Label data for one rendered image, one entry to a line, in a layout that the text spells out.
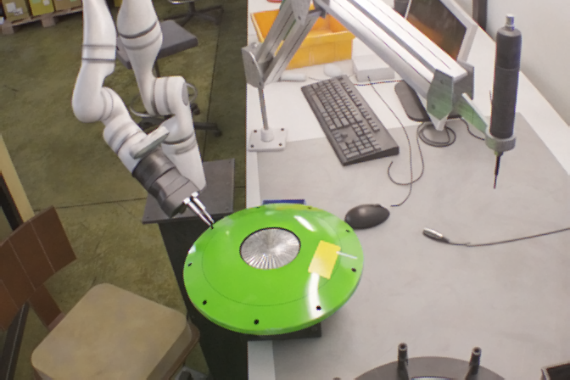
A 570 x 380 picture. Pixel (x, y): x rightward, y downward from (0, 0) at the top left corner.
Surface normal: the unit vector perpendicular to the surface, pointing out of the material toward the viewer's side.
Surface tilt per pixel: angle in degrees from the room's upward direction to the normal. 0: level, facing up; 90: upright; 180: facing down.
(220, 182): 0
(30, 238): 90
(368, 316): 0
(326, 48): 94
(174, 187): 32
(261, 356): 0
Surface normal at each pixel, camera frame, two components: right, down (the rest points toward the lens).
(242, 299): -0.23, -0.56
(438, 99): -0.83, 0.39
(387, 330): -0.11, -0.82
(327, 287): 0.18, -0.63
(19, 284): 0.93, 0.12
